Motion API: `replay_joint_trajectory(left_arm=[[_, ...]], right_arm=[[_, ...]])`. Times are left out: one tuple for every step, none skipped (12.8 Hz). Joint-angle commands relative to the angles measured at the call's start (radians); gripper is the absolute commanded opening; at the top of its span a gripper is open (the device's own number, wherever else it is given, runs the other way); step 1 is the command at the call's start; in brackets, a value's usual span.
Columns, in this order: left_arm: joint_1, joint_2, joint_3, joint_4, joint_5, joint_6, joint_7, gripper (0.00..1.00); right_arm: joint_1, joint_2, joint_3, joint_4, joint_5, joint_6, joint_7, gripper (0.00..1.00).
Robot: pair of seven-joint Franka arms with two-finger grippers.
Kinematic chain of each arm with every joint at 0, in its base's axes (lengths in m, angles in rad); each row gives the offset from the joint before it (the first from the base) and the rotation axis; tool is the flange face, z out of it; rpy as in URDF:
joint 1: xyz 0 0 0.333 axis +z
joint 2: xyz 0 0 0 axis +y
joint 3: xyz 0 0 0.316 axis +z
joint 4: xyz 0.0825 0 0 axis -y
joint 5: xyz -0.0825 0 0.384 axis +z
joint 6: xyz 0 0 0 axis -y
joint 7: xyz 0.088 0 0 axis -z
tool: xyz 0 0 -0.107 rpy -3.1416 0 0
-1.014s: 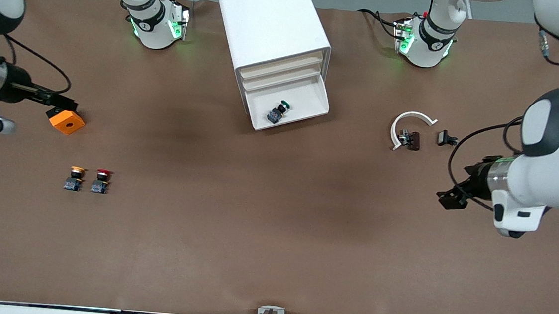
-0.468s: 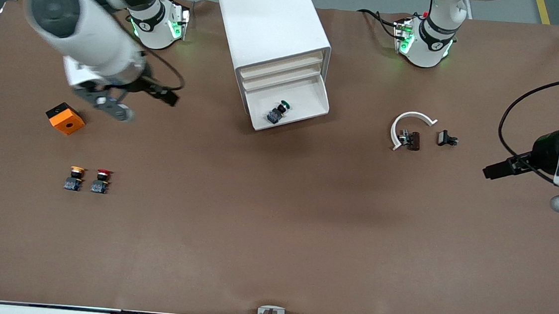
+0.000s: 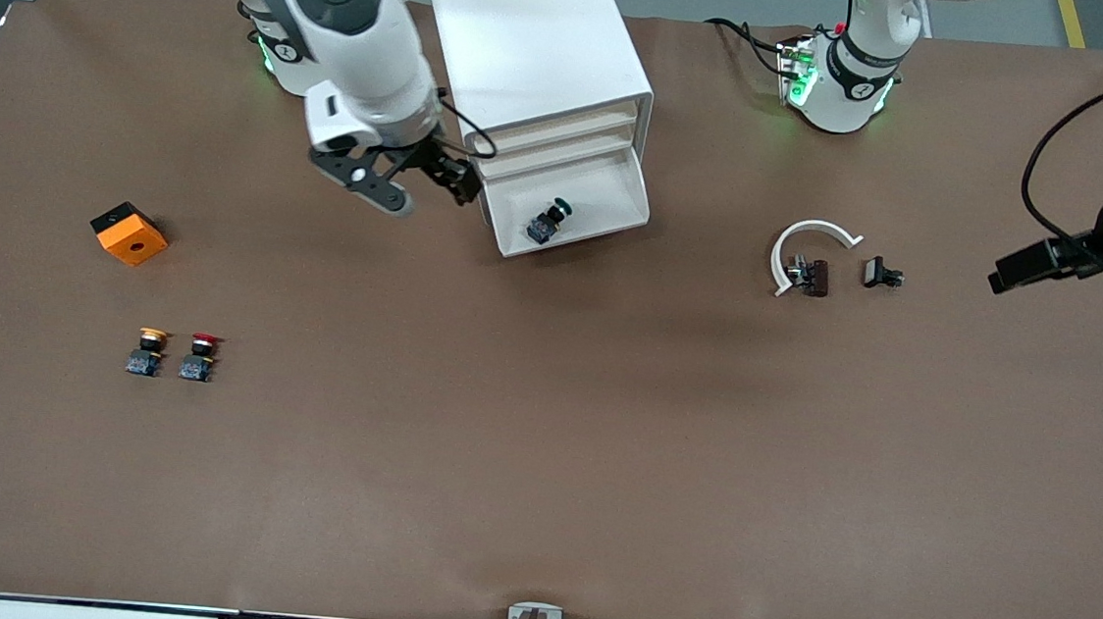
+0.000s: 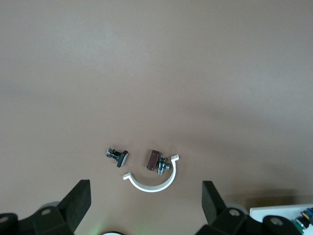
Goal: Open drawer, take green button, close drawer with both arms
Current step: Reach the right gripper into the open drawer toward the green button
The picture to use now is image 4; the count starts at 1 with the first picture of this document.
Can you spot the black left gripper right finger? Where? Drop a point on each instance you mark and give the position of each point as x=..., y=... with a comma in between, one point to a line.
x=210, y=203

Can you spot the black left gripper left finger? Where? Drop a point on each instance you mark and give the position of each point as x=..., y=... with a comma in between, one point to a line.
x=78, y=203

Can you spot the white tray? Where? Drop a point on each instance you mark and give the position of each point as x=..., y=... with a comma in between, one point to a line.
x=259, y=213

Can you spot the green mushroom pushbutton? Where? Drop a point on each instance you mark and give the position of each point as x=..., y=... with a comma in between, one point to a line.
x=305, y=215

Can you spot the black square pushbutton switch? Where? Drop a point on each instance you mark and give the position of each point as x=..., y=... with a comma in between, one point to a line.
x=122, y=158

